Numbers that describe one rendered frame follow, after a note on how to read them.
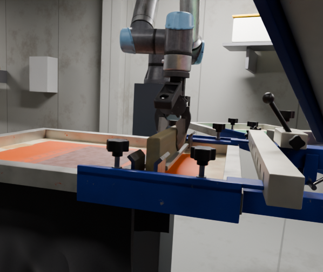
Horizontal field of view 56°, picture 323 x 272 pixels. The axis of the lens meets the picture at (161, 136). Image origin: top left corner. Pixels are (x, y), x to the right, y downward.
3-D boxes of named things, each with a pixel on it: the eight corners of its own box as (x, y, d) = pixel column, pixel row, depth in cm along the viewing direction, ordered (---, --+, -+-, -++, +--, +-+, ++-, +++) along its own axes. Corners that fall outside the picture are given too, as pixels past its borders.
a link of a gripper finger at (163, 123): (168, 147, 89) (174, 116, 87) (163, 150, 83) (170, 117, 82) (158, 144, 90) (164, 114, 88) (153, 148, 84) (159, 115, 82)
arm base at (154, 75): (152, 85, 160) (153, 66, 159) (178, 86, 154) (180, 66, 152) (138, 83, 146) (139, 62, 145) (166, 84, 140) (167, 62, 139)
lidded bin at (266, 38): (282, 48, 322) (284, 21, 318) (280, 41, 287) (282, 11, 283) (237, 48, 341) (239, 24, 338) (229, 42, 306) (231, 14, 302)
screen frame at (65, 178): (-114, 167, 69) (-115, 150, 69) (42, 136, 126) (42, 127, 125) (241, 215, 52) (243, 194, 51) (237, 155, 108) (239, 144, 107)
